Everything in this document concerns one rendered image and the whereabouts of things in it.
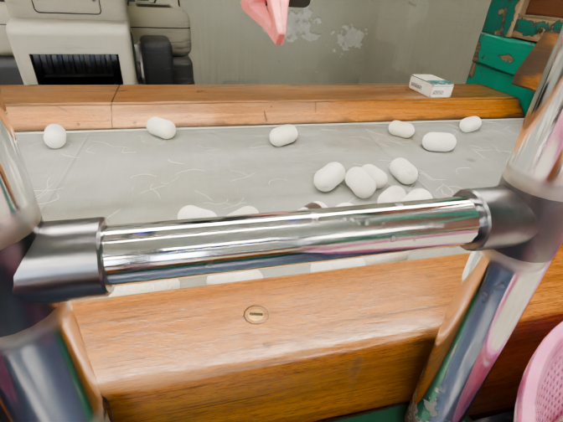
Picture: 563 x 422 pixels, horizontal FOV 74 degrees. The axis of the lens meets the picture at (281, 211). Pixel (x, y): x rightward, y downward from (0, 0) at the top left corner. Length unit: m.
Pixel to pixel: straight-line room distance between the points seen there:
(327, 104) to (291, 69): 2.03
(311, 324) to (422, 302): 0.06
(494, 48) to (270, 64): 1.88
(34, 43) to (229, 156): 0.61
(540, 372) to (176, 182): 0.29
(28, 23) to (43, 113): 0.45
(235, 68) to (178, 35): 1.27
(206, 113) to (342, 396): 0.37
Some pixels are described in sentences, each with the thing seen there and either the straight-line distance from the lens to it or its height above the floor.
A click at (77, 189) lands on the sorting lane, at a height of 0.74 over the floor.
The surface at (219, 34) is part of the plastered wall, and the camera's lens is 2.41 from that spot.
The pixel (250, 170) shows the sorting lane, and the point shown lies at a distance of 0.37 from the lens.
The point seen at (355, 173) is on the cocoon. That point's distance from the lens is 0.34.
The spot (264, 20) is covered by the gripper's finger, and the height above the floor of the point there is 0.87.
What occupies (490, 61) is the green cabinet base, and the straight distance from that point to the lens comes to 0.76.
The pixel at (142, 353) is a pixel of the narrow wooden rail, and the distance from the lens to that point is 0.18.
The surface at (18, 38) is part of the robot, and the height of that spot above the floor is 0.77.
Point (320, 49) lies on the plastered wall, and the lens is 2.61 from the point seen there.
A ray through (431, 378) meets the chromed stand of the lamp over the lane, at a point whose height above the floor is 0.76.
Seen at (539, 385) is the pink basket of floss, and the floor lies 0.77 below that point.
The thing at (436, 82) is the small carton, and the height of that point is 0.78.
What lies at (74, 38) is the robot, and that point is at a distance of 0.92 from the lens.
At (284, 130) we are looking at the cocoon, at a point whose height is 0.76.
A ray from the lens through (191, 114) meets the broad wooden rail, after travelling 0.49.
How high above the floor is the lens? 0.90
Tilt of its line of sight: 32 degrees down
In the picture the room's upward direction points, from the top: 4 degrees clockwise
